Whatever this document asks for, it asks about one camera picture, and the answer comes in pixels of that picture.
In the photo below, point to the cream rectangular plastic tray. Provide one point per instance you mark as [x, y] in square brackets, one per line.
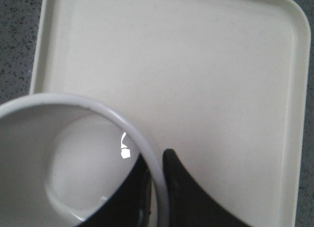
[222, 82]

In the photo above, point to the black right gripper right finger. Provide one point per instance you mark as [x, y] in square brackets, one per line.
[190, 205]

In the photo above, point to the white smiley mug black handle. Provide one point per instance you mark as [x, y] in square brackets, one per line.
[63, 156]

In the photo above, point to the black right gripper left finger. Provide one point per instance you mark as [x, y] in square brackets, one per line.
[130, 205]

